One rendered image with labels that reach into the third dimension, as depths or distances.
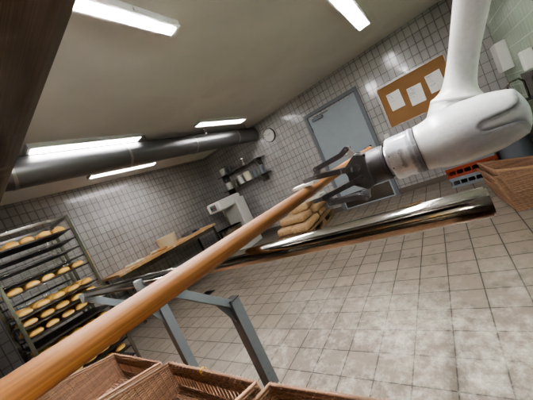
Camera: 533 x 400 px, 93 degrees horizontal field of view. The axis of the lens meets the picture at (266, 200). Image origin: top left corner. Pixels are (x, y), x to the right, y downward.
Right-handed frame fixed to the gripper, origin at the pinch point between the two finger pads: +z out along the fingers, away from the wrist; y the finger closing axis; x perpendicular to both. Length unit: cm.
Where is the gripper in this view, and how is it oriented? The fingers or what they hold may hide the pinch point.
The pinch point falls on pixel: (308, 191)
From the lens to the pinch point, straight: 66.0
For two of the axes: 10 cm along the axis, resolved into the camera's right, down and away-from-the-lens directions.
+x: 5.2, -3.0, 8.0
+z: -7.4, 3.0, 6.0
